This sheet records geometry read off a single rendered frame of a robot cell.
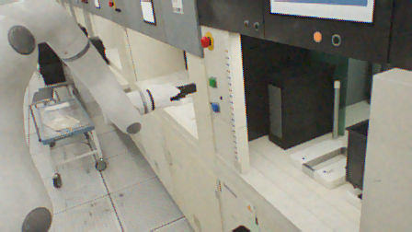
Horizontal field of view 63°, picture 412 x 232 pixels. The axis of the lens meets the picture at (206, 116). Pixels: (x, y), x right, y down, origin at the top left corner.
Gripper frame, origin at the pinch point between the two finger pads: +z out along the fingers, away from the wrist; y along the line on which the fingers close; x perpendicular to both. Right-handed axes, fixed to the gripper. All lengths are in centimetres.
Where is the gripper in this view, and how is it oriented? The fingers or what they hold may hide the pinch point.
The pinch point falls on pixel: (190, 88)
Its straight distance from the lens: 119.2
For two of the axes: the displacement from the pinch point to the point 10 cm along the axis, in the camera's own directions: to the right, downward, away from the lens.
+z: 8.9, -2.8, 3.7
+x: -1.2, -9.0, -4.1
